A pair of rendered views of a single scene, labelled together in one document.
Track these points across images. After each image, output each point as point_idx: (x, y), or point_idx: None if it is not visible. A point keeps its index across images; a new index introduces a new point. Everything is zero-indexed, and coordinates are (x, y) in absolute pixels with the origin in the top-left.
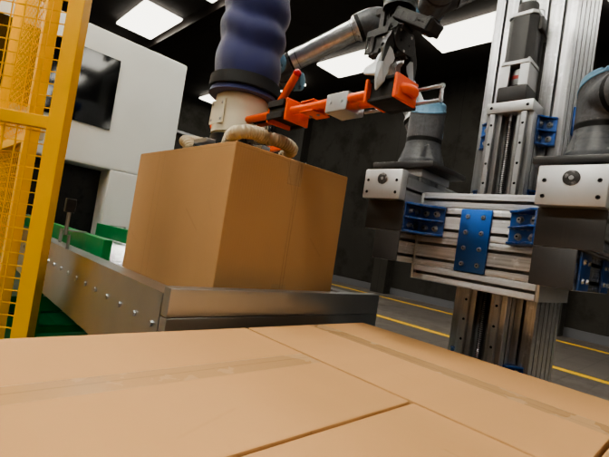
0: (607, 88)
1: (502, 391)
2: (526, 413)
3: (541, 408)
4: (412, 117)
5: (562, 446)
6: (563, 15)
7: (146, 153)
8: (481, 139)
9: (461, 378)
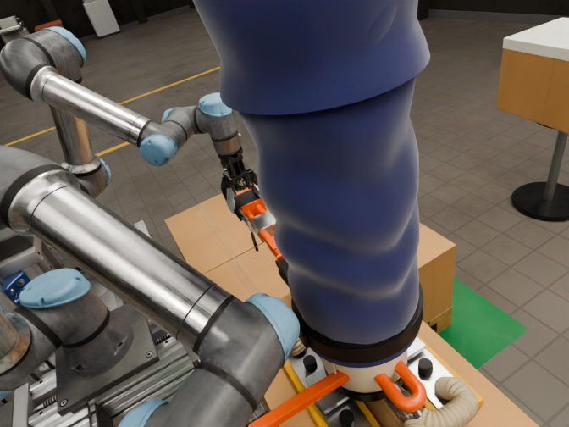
0: (91, 191)
1: (243, 278)
2: (252, 263)
3: (241, 268)
4: (92, 296)
5: (260, 248)
6: None
7: (534, 422)
8: (17, 302)
9: (251, 285)
